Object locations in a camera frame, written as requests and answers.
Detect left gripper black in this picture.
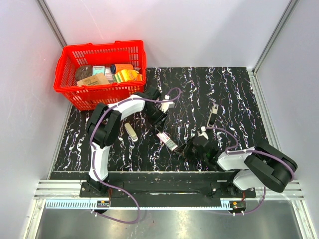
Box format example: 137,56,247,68
144,106,169,133

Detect staple box red white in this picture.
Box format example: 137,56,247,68
157,132,178,151

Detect pale green stapler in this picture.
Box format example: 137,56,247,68
124,122,138,142

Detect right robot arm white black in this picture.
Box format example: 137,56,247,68
174,134,298,197

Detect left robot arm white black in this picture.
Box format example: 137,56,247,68
86,88,171,197

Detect black marble pattern mat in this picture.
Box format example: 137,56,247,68
53,67,267,173

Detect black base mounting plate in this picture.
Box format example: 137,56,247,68
79,172,256,210

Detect yellow orange snack box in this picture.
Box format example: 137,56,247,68
114,69,143,83

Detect pink white small box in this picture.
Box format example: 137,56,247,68
105,67,114,81

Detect orange can blue lid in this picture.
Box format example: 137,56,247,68
110,64,134,74

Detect brown cardboard packet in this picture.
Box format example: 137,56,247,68
77,73,110,87

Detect teal small box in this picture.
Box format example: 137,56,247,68
92,65,105,75

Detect red plastic shopping basket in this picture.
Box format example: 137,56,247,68
53,40,147,111

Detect brown round cookie pack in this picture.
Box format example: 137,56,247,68
75,65,93,81

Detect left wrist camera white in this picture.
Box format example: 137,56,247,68
160,95,175,113

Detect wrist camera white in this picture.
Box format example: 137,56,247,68
197,126,209,140
160,95,175,113

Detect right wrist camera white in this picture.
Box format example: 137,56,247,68
197,126,209,140

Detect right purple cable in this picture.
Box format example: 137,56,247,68
203,126,296,215

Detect purple cable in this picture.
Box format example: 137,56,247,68
203,126,296,215
89,87,182,225

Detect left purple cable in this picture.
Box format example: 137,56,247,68
89,87,182,225

